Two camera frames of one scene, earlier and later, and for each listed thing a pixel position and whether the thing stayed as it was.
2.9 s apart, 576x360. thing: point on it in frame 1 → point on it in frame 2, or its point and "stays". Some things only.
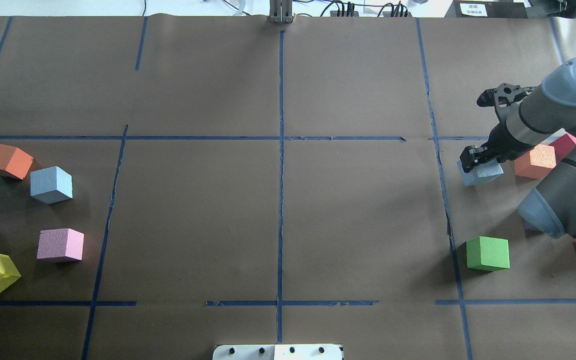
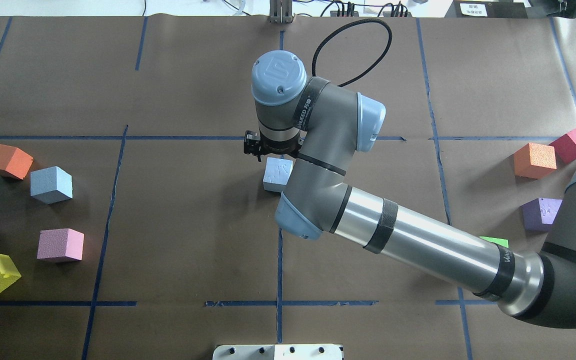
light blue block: [51, 185] stays
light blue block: [483, 173] → [277, 173]
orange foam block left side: [7, 160] stays
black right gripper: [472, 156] → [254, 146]
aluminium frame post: [280, 11] stays
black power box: [487, 9] stays
